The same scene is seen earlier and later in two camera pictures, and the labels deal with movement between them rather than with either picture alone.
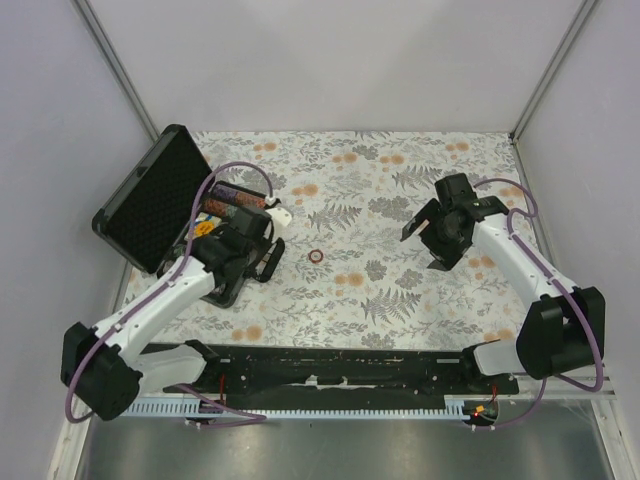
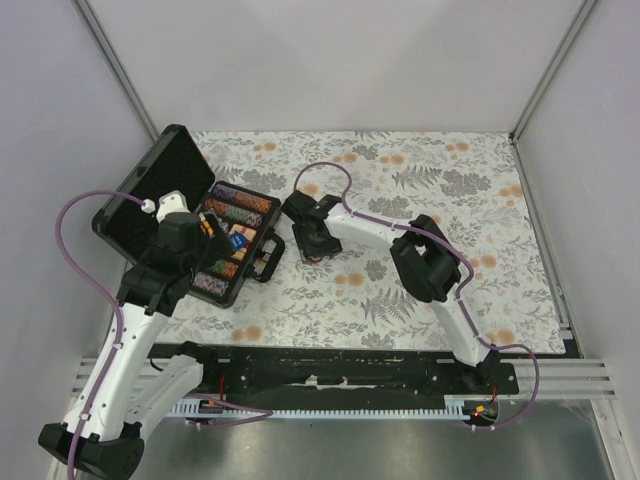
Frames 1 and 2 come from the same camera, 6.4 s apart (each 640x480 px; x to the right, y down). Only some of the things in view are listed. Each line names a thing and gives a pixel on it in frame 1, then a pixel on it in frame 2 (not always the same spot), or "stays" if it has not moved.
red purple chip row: (228, 194) stays
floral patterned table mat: (345, 279) stays
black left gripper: (253, 264) -> (220, 240)
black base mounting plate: (322, 375) stays
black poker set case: (166, 201) stays
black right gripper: (445, 256) -> (332, 248)
